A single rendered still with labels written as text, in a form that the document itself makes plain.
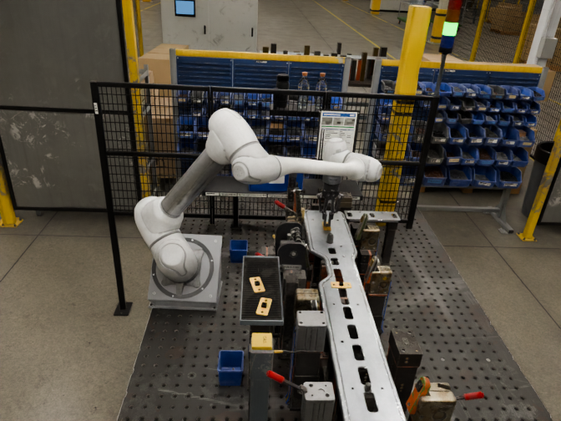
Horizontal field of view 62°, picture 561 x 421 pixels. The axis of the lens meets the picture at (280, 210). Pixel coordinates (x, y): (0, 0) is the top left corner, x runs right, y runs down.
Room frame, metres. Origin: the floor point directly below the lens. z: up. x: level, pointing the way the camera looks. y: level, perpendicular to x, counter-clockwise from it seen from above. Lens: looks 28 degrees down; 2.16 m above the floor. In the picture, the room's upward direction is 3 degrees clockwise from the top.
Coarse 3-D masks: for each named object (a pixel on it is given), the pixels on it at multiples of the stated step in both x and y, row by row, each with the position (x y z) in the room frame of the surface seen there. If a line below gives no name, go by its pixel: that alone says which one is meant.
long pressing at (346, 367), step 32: (320, 224) 2.08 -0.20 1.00; (320, 256) 1.79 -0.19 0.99; (352, 256) 1.80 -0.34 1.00; (320, 288) 1.54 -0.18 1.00; (352, 288) 1.56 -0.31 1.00; (352, 320) 1.36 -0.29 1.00; (352, 352) 1.20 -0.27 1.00; (352, 384) 1.06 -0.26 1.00; (384, 384) 1.06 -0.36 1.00; (352, 416) 0.94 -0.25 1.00; (384, 416) 0.95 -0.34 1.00
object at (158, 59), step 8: (160, 48) 6.60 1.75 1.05; (168, 48) 6.63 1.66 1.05; (184, 48) 6.79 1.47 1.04; (144, 56) 6.00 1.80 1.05; (152, 56) 6.03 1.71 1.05; (160, 56) 6.06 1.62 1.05; (168, 56) 6.09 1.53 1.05; (192, 56) 6.27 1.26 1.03; (152, 64) 5.87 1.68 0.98; (160, 64) 5.87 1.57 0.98; (168, 64) 5.87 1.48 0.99; (160, 72) 5.87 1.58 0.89; (168, 72) 5.87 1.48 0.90; (160, 80) 5.87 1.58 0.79; (168, 80) 5.87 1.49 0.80
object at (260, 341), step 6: (252, 336) 1.07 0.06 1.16; (258, 336) 1.07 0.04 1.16; (264, 336) 1.08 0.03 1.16; (270, 336) 1.08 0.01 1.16; (252, 342) 1.05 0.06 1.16; (258, 342) 1.05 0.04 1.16; (264, 342) 1.05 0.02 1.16; (270, 342) 1.05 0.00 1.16; (252, 348) 1.03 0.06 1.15; (258, 348) 1.03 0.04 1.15; (264, 348) 1.03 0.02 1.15; (270, 348) 1.03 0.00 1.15
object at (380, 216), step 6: (348, 210) 2.24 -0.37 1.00; (354, 210) 2.25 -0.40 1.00; (360, 210) 2.25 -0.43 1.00; (366, 210) 2.26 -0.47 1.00; (348, 216) 2.18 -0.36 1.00; (354, 216) 2.18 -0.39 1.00; (360, 216) 2.19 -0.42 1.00; (378, 216) 2.20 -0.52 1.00; (384, 216) 2.20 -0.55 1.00; (390, 216) 2.21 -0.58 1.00
